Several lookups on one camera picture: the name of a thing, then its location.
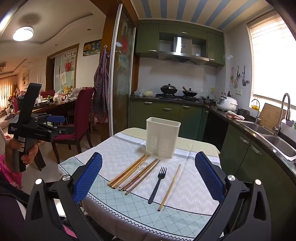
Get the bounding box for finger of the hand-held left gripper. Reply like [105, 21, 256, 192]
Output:
[38, 125, 75, 142]
[32, 113, 66, 127]

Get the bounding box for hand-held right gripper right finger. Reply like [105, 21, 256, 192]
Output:
[195, 151, 272, 241]

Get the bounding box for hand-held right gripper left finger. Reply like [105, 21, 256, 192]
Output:
[24, 152, 103, 241]

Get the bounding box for row of wooden chopsticks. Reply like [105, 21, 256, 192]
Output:
[107, 153, 161, 196]

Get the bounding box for pale bamboo chopstick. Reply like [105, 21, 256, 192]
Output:
[157, 164, 181, 212]

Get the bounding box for white plastic utensil holder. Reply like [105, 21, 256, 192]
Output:
[145, 117, 181, 158]

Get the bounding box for person's left hand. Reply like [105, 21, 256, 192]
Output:
[5, 138, 40, 165]

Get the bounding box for dark wooden dining table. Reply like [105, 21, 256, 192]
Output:
[32, 98, 77, 116]

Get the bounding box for red upholstered dining chair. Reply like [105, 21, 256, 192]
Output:
[52, 87, 96, 164]
[40, 90, 56, 99]

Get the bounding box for door with paper notes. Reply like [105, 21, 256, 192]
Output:
[46, 44, 79, 92]

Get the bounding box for black built-in appliance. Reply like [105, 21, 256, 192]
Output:
[203, 111, 230, 153]

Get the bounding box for black plastic fork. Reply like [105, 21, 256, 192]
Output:
[148, 167, 167, 205]

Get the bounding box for clear plastic spoon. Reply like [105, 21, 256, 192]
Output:
[129, 162, 148, 181]

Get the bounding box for pink cloth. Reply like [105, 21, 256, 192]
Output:
[225, 110, 245, 120]

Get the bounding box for steel double sink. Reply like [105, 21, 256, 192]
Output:
[239, 120, 296, 163]

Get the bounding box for green base kitchen cabinets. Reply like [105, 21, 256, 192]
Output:
[129, 98, 296, 241]

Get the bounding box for white rice cooker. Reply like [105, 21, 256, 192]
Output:
[216, 95, 238, 112]

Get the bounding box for round ceiling lamp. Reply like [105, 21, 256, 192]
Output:
[13, 26, 35, 42]

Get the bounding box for small steel faucet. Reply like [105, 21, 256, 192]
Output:
[251, 99, 261, 124]

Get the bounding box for glass sliding door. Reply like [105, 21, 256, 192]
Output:
[110, 3, 139, 139]

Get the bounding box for black gas stove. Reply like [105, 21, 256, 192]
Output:
[155, 93, 202, 102]

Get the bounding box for wooden cutting board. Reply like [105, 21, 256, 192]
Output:
[257, 103, 287, 132]

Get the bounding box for tall steel faucet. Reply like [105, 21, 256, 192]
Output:
[272, 93, 291, 137]

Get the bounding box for black wok with lid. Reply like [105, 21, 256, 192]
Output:
[160, 83, 178, 95]

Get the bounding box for green upper kitchen cabinets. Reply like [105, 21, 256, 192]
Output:
[135, 20, 226, 68]

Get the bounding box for window with blind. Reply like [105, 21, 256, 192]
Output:
[246, 9, 296, 110]

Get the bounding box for steel range hood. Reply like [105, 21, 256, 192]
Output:
[158, 36, 210, 66]

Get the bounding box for black wok with wooden handle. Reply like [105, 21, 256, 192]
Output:
[182, 86, 199, 98]

